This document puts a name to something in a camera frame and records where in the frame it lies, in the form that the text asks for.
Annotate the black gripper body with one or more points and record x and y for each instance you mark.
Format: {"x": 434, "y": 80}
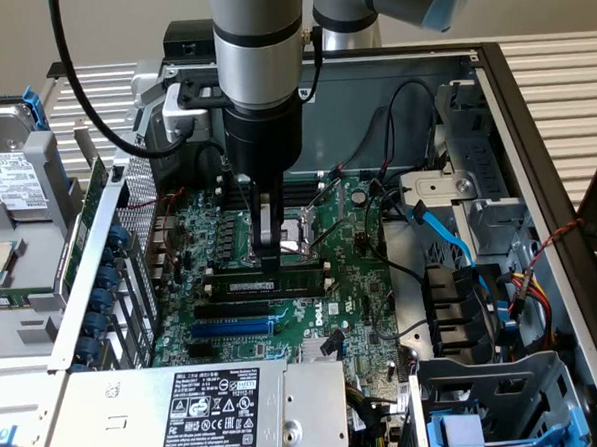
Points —
{"x": 260, "y": 141}

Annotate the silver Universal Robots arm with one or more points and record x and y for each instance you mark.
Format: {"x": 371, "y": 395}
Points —
{"x": 256, "y": 66}

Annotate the CPU socket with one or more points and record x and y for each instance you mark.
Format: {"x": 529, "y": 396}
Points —
{"x": 292, "y": 228}

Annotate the metal socket cover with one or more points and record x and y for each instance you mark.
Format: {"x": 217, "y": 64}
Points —
{"x": 308, "y": 224}

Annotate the CPU socket locking lever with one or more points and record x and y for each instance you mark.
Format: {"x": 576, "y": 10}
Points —
{"x": 327, "y": 232}
{"x": 326, "y": 193}

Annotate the metal port block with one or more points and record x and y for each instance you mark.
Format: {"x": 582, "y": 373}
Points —
{"x": 160, "y": 226}

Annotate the long black expansion slot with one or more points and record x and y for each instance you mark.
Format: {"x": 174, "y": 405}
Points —
{"x": 234, "y": 310}

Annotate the silver coin battery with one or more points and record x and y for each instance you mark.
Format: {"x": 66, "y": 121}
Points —
{"x": 362, "y": 197}

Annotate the blue expansion slot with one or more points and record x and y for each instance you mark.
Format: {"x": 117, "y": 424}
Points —
{"x": 233, "y": 326}

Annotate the black rectangular box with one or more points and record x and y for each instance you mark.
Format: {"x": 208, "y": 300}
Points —
{"x": 188, "y": 37}

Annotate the dark blue slot clip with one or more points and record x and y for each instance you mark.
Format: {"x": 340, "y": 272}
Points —
{"x": 106, "y": 277}
{"x": 86, "y": 347}
{"x": 119, "y": 235}
{"x": 101, "y": 299}
{"x": 94, "y": 324}

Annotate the short black expansion slot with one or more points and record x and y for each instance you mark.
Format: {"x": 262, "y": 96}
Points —
{"x": 199, "y": 349}

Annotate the green Dell motherboard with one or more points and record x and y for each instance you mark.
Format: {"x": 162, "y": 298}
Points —
{"x": 369, "y": 307}

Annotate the silver chipset heatsink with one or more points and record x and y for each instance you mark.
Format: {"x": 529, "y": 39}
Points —
{"x": 309, "y": 351}

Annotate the black angled plug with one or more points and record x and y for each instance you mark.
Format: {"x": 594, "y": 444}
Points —
{"x": 332, "y": 343}

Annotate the green graphics card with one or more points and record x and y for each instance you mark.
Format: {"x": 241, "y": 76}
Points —
{"x": 96, "y": 183}

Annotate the grey metal drive cage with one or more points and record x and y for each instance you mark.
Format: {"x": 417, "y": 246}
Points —
{"x": 430, "y": 188}

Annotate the grey open PC case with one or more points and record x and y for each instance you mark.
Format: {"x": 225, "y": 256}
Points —
{"x": 427, "y": 65}

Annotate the black plastic fan shroud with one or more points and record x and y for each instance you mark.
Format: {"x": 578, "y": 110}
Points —
{"x": 449, "y": 301}

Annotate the small black end cap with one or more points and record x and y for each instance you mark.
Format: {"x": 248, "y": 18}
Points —
{"x": 53, "y": 70}

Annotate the silver power supply unit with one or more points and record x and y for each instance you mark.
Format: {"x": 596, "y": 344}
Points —
{"x": 134, "y": 405}

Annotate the silver hard disk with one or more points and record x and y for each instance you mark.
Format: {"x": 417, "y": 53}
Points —
{"x": 10, "y": 178}

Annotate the grey metal disk bay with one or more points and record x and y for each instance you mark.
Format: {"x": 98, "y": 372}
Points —
{"x": 470, "y": 378}

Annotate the blue plastic disk carrier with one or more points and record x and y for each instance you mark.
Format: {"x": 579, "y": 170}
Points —
{"x": 435, "y": 436}

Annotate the pale blue block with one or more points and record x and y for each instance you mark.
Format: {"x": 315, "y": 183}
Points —
{"x": 463, "y": 432}

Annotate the small blue plastic clip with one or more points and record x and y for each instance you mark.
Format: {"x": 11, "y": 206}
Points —
{"x": 7, "y": 438}

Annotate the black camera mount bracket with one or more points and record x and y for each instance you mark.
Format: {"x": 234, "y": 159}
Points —
{"x": 187, "y": 97}

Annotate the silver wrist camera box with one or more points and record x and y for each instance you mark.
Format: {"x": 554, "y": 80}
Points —
{"x": 176, "y": 122}

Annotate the blue disk carrier rail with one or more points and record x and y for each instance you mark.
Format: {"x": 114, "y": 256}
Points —
{"x": 34, "y": 109}

